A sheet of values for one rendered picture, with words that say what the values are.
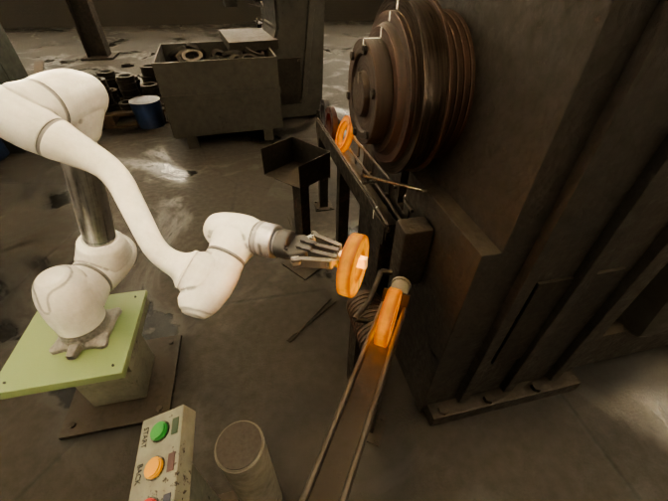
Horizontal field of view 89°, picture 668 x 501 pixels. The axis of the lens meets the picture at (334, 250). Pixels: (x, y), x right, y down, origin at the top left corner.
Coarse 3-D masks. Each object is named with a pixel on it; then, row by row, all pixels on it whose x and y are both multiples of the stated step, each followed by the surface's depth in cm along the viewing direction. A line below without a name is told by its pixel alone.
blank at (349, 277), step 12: (348, 240) 78; (360, 240) 78; (348, 252) 76; (360, 252) 79; (348, 264) 75; (336, 276) 76; (348, 276) 75; (360, 276) 85; (336, 288) 79; (348, 288) 77
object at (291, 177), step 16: (272, 144) 166; (288, 144) 174; (304, 144) 170; (272, 160) 170; (288, 160) 179; (304, 160) 176; (320, 160) 158; (272, 176) 168; (288, 176) 167; (304, 176) 154; (320, 176) 163; (304, 192) 172; (304, 208) 178; (304, 224) 184; (304, 272) 200
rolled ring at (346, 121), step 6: (342, 120) 182; (348, 120) 174; (342, 126) 183; (348, 126) 172; (342, 132) 185; (348, 132) 171; (336, 138) 186; (342, 138) 186; (348, 138) 172; (342, 144) 176; (348, 144) 175; (342, 150) 179
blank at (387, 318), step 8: (392, 288) 88; (392, 296) 84; (400, 296) 88; (384, 304) 83; (392, 304) 83; (384, 312) 82; (392, 312) 82; (384, 320) 82; (392, 320) 82; (376, 328) 83; (384, 328) 82; (392, 328) 91; (376, 336) 84; (384, 336) 83; (376, 344) 87; (384, 344) 84
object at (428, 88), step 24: (384, 0) 94; (408, 0) 81; (432, 24) 80; (432, 48) 79; (432, 72) 79; (432, 96) 81; (432, 120) 85; (408, 144) 92; (432, 144) 90; (384, 168) 112; (408, 168) 102
